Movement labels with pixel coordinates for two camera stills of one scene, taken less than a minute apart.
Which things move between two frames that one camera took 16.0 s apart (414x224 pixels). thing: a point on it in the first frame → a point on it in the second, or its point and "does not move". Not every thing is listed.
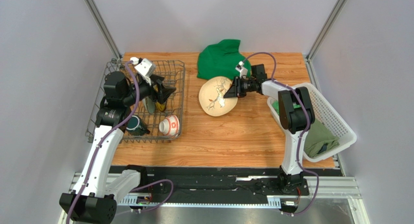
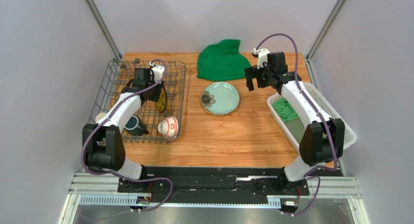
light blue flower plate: x=150 y=104 → x=220 y=98
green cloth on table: x=220 y=60 does not move
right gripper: x=239 y=87 → x=253 y=75
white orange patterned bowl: x=170 y=126 does not move
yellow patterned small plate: x=161 y=107 does not move
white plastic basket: x=325 y=114 does not move
